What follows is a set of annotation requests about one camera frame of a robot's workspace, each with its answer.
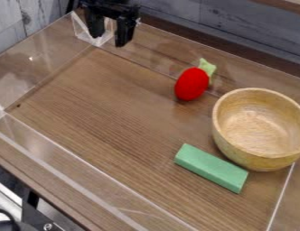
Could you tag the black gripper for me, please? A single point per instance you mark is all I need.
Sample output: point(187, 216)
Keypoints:
point(122, 10)

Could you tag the red plush strawberry toy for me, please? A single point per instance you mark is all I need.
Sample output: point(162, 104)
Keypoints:
point(194, 81)

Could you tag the light wooden bowl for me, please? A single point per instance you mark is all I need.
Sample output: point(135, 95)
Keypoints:
point(255, 128)

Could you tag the green rectangular block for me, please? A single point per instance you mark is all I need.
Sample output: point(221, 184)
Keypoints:
point(210, 167)

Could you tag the clear acrylic corner bracket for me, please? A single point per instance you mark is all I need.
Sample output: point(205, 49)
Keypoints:
point(83, 34)

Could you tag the clear acrylic tray wall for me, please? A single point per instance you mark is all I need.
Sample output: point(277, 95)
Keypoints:
point(91, 127)

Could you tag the black table leg bracket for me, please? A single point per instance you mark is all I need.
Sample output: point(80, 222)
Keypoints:
point(32, 216)

